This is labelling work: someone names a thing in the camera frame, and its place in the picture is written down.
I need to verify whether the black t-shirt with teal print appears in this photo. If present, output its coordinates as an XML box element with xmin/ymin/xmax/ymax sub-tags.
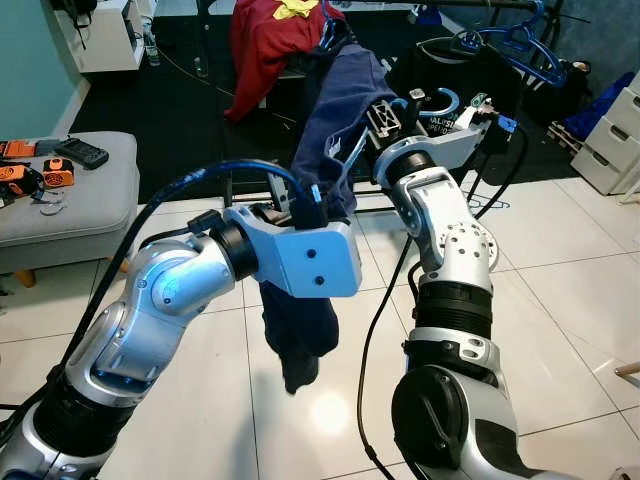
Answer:
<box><xmin>385</xmin><ymin>35</ymin><xmax>546</xmax><ymax>191</ymax></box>

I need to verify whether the grey upholstered ottoman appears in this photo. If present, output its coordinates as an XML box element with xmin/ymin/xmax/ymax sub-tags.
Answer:
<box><xmin>0</xmin><ymin>130</ymin><xmax>141</xmax><ymax>276</ymax></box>

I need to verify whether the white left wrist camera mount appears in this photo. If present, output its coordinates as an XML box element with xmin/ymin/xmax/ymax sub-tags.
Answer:
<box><xmin>228</xmin><ymin>205</ymin><xmax>363</xmax><ymax>299</ymax></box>

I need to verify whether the clear plastic bottle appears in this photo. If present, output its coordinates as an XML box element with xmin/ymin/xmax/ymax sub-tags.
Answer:
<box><xmin>143</xmin><ymin>30</ymin><xmax>161</xmax><ymax>69</ymax></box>

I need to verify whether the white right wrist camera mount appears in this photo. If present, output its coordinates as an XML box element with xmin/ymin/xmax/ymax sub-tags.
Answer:
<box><xmin>385</xmin><ymin>108</ymin><xmax>501</xmax><ymax>179</ymax></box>

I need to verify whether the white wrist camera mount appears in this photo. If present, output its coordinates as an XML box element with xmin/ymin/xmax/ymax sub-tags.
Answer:
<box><xmin>228</xmin><ymin>205</ymin><xmax>363</xmax><ymax>299</ymax></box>
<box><xmin>385</xmin><ymin>108</ymin><xmax>501</xmax><ymax>179</ymax></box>

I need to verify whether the white side cabinet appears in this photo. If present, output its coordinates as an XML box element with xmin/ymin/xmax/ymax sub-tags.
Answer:
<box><xmin>50</xmin><ymin>0</ymin><xmax>146</xmax><ymax>73</ymax></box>

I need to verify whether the blue plastic hanger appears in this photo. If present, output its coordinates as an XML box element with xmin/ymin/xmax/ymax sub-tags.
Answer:
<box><xmin>455</xmin><ymin>22</ymin><xmax>541</xmax><ymax>63</ymax></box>
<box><xmin>318</xmin><ymin>5</ymin><xmax>349</xmax><ymax>53</ymax></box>
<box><xmin>505</xmin><ymin>0</ymin><xmax>567</xmax><ymax>89</ymax></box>
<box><xmin>335</xmin><ymin>87</ymin><xmax>463</xmax><ymax>201</ymax></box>

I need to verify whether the thin blue wire hanger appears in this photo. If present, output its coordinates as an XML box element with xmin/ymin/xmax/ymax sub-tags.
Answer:
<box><xmin>468</xmin><ymin>195</ymin><xmax>513</xmax><ymax>213</ymax></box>

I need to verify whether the blue cloth bundle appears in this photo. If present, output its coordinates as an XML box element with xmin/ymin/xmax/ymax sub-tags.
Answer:
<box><xmin>565</xmin><ymin>70</ymin><xmax>636</xmax><ymax>141</ymax></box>

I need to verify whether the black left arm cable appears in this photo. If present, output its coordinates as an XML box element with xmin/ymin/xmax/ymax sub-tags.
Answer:
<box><xmin>0</xmin><ymin>160</ymin><xmax>326</xmax><ymax>441</ymax></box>

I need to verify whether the navy blue garment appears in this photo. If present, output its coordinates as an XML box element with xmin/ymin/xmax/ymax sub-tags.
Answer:
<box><xmin>260</xmin><ymin>45</ymin><xmax>401</xmax><ymax>396</ymax></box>

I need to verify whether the black clothes rack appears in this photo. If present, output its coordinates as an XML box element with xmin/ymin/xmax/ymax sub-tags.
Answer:
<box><xmin>195</xmin><ymin>0</ymin><xmax>566</xmax><ymax>241</ymax></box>

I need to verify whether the red shirt with yellow print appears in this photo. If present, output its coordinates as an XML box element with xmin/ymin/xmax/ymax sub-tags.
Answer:
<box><xmin>225</xmin><ymin>0</ymin><xmax>346</xmax><ymax>123</ymax></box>

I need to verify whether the orange black battery pack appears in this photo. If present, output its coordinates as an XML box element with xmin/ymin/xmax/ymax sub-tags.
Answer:
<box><xmin>40</xmin><ymin>157</ymin><xmax>76</xmax><ymax>189</ymax></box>
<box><xmin>0</xmin><ymin>140</ymin><xmax>39</xmax><ymax>161</ymax></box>
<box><xmin>0</xmin><ymin>163</ymin><xmax>43</xmax><ymax>199</ymax></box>

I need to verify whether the plastic drawer unit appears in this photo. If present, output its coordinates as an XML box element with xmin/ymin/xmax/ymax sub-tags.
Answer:
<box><xmin>570</xmin><ymin>72</ymin><xmax>640</xmax><ymax>196</ymax></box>

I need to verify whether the black remote control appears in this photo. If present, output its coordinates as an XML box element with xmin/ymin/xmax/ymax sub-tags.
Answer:
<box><xmin>52</xmin><ymin>138</ymin><xmax>109</xmax><ymax>169</ymax></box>

